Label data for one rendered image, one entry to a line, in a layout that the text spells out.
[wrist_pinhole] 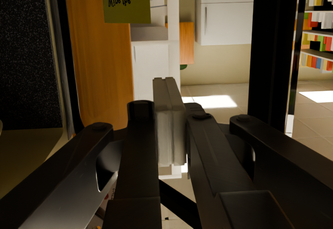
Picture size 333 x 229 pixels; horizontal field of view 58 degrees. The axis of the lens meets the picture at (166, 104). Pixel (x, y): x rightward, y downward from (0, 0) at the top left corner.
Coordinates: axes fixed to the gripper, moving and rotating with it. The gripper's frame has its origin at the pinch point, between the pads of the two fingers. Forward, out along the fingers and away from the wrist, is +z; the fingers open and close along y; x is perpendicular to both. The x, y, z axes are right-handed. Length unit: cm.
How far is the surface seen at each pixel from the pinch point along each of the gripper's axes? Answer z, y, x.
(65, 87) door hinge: 22.9, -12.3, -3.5
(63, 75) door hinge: 22.7, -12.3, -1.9
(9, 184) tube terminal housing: 8.1, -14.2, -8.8
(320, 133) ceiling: 297, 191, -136
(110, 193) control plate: 16.6, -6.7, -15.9
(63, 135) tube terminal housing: 19.7, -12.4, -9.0
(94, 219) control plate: 10.5, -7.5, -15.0
